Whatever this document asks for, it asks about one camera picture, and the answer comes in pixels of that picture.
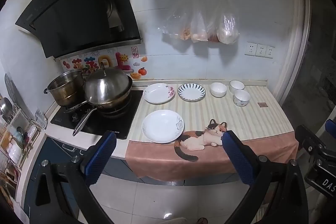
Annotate steel wok with long handle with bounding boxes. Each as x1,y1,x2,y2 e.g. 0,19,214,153
64,77,133,136

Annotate blue kitchen cabinet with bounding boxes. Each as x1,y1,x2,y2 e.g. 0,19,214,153
24,136,239,219

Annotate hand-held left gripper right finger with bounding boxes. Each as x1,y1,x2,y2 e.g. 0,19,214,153
222,130,309,224

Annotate white plate pink floral print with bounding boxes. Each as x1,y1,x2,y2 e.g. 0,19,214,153
143,83,175,104

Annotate black range hood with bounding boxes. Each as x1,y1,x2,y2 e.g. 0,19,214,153
15,0,142,59

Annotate blue striped white plate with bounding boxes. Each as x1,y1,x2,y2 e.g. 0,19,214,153
177,83,206,102

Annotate clear plastic bag of food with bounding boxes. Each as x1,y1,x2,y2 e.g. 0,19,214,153
217,0,240,45
159,0,195,41
190,0,210,43

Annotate steel stock pot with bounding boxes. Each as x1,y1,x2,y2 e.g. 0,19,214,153
44,69,86,107

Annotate white bowl straight rim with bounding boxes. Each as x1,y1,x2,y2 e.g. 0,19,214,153
229,80,245,94

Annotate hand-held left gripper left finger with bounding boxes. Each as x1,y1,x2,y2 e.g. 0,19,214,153
25,131,117,224

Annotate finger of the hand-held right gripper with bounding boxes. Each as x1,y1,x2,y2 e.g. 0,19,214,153
325,119,336,135
295,125,327,159

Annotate steel wok lid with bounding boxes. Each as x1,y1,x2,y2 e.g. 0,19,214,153
84,63,132,104

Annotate plain white bowl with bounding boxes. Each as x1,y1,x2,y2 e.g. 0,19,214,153
210,82,227,98

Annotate metal dish rack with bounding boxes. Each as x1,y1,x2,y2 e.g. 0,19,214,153
0,97,44,195

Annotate black gas cooktop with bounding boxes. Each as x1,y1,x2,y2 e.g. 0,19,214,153
50,90,143,140

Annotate clear plastic container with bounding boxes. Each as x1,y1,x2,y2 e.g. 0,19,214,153
34,109,49,130

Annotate white bowl small floral print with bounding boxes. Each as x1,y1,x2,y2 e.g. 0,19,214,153
233,89,251,107

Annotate colourful wall stickers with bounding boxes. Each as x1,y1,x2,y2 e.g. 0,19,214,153
62,47,149,80

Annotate grey round patterned disc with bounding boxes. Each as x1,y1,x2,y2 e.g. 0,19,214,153
4,73,21,109

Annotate striped cat print mat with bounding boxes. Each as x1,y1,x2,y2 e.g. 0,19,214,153
125,84,300,182

